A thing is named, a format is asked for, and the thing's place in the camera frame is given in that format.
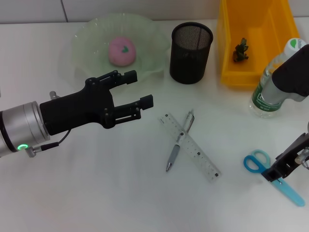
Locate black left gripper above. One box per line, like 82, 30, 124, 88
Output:
39, 69, 155, 136

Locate pink peach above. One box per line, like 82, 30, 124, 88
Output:
107, 36, 137, 67

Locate clear water bottle green label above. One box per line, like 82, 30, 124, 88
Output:
248, 37, 309, 118

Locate blue plastic scissors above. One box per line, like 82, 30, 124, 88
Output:
243, 149, 306, 207

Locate black mesh pen holder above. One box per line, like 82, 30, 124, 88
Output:
169, 22, 214, 85

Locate green glass fruit plate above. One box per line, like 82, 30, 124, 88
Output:
60, 13, 171, 85

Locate silver grey pen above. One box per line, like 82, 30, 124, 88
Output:
165, 109, 196, 173

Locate clear plastic ruler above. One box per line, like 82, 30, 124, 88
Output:
158, 113, 222, 183

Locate yellow plastic storage bin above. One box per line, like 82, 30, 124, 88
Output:
216, 0, 302, 90

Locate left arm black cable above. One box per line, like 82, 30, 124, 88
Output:
26, 130, 71, 158

